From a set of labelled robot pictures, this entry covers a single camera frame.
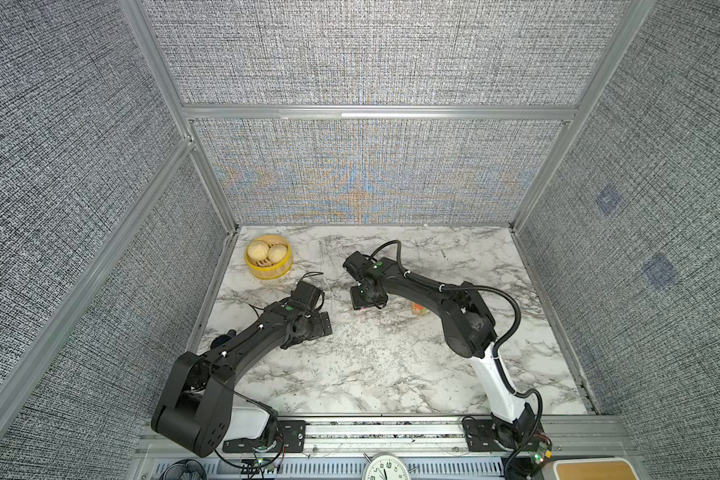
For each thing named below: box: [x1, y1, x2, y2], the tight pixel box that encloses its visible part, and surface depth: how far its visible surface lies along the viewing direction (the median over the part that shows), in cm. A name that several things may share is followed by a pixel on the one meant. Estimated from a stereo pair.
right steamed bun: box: [267, 244, 287, 263], surface depth 106 cm
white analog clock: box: [362, 453, 411, 480], surface depth 67 cm
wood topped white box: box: [553, 458, 639, 480], surface depth 67 cm
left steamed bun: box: [247, 240, 269, 261], surface depth 105 cm
